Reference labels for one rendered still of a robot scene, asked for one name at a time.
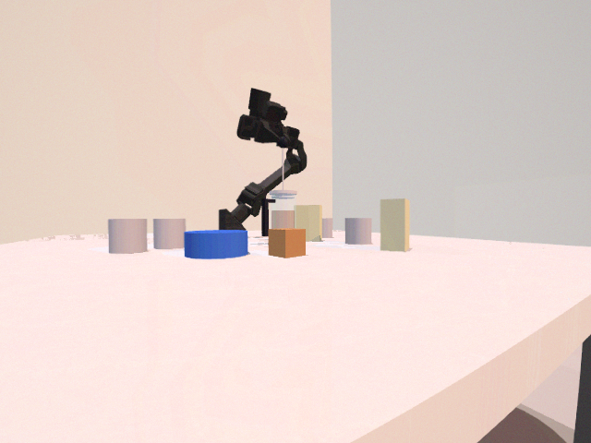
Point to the brown cube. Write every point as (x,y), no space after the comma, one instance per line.
(287,242)

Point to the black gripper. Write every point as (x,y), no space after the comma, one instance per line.
(265,132)

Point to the blue short cylinder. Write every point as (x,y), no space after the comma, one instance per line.
(215,244)

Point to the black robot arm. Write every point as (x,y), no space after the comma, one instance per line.
(260,105)

